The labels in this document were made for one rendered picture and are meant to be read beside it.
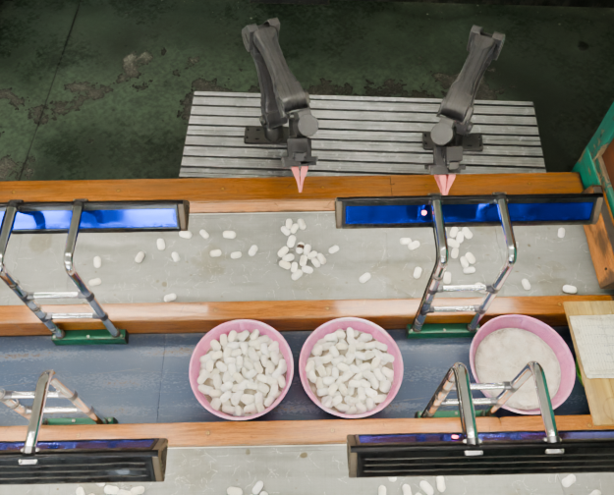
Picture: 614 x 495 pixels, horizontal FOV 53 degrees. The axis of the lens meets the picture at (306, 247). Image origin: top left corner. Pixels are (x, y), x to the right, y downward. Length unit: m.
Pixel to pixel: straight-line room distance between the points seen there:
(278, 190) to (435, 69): 1.69
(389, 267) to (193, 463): 0.74
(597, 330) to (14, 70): 2.98
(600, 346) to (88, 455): 1.25
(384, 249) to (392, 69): 1.69
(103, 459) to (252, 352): 0.55
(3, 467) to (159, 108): 2.20
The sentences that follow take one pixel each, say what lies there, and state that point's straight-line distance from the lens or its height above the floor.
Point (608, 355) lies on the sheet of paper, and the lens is 1.77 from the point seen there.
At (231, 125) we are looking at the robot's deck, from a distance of 2.16.
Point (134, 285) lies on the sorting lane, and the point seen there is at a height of 0.74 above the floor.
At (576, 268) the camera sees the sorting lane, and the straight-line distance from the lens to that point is 1.91.
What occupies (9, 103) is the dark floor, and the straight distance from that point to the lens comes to 3.46.
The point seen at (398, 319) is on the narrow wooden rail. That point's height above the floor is 0.74.
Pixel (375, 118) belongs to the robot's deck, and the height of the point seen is 0.67.
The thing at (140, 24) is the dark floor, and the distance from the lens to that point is 3.67.
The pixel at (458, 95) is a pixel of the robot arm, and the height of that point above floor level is 1.05.
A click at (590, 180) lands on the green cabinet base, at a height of 0.80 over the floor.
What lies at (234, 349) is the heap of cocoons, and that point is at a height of 0.73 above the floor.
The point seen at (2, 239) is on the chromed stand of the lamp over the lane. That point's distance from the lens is 1.50.
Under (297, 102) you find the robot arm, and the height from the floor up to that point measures 1.03.
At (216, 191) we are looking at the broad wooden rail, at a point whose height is 0.76.
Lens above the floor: 2.28
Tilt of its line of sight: 60 degrees down
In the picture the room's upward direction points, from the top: straight up
